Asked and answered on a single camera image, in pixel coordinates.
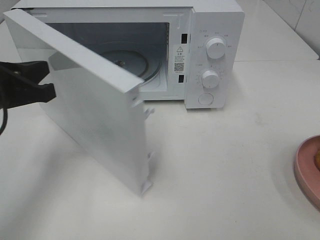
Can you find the pink round plate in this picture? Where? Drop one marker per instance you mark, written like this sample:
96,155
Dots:
307,171

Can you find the burger with yellow bun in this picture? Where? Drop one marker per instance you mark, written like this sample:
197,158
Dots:
317,159

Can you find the round white door button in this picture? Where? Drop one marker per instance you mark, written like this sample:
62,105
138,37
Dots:
206,99

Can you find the white dial knob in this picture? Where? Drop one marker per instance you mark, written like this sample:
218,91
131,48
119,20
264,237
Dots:
210,79
215,47

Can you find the white warning label sticker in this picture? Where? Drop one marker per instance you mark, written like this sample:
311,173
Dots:
179,58

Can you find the white microwave oven body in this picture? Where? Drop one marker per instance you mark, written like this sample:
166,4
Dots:
154,27

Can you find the white microwave door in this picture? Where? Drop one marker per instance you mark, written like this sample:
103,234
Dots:
97,103

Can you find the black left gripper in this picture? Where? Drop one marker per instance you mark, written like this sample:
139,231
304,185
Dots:
22,93

